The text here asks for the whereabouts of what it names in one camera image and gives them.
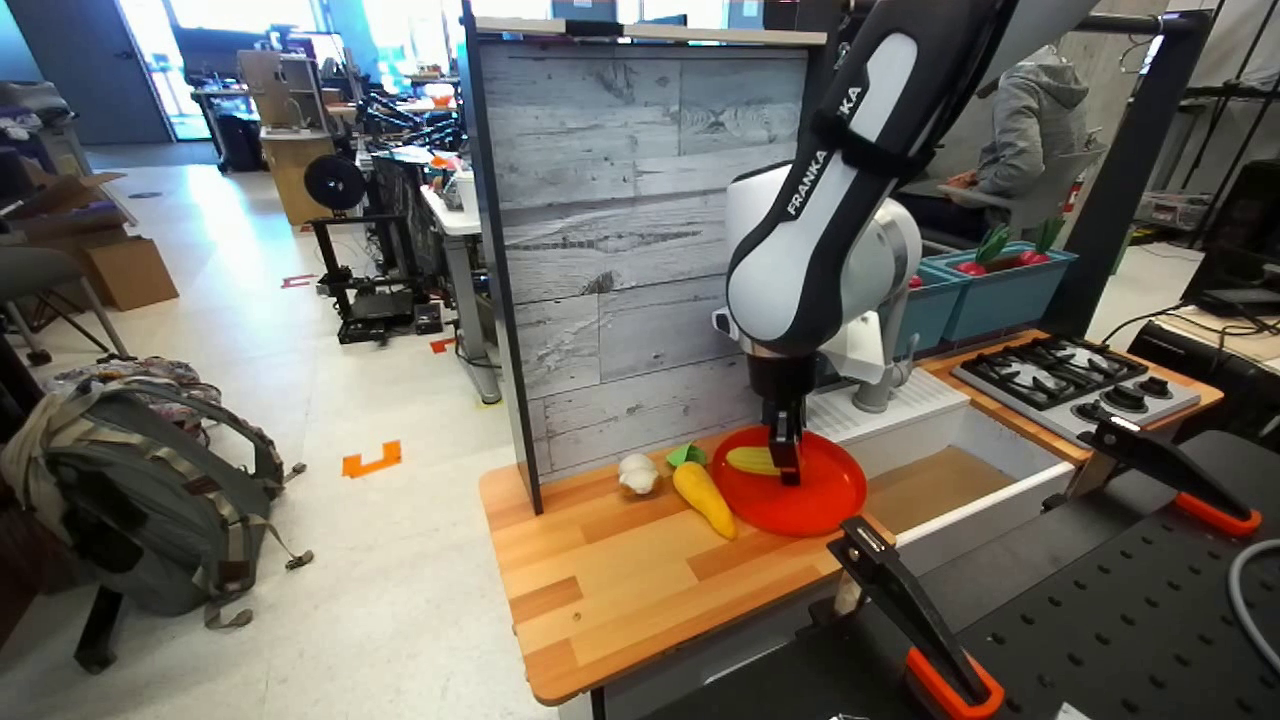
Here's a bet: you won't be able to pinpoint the yellow maize cob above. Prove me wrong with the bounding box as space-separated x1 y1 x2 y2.
724 445 782 477

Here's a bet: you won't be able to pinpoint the red plate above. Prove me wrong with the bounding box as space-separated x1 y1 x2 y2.
709 424 869 539

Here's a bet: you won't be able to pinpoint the grey tap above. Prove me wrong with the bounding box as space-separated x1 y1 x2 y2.
852 288 920 415

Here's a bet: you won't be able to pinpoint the yellow toy vegetable green stem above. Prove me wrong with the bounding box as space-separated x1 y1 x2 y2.
665 442 739 542

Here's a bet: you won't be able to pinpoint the small teal bin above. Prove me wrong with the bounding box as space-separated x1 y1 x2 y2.
893 263 968 358

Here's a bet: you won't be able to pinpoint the white toy garlic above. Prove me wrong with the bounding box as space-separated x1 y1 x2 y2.
616 452 662 497

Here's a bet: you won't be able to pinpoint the white sink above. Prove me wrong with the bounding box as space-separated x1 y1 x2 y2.
805 368 1077 578

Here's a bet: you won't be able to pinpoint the toy kitchen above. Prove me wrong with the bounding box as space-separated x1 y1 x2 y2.
462 0 1227 707

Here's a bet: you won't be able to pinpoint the red toy radish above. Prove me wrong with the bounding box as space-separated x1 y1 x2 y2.
1014 217 1067 268
954 224 1017 279

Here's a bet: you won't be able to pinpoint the large teal bin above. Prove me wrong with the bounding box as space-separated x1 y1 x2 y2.
920 240 1080 344

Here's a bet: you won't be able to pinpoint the black clamp orange tips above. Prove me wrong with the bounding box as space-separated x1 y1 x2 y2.
1077 414 1264 539
827 515 1007 720

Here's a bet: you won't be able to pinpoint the grey toy stove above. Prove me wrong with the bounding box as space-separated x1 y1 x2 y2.
950 334 1202 447

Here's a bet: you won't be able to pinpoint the person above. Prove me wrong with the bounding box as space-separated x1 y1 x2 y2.
893 44 1108 247

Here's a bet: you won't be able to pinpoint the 3d printer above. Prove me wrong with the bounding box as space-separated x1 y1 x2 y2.
302 154 447 347

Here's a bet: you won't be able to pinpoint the black monitor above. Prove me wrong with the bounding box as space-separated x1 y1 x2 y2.
1180 158 1280 319

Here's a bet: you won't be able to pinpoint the wooden cabinet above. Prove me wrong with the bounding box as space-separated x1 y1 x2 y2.
260 128 338 228

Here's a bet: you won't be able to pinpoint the grey backpack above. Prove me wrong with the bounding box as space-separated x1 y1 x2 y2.
0 357 315 631

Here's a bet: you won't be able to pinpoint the cardboard box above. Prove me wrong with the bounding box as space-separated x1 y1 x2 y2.
84 236 182 312

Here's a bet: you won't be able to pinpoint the grey chair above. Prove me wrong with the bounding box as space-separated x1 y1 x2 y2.
0 245 133 368

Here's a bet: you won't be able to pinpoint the grey door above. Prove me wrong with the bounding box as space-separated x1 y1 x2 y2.
4 0 175 146

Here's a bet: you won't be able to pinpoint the grey cable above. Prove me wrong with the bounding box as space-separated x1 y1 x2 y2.
1227 539 1280 673

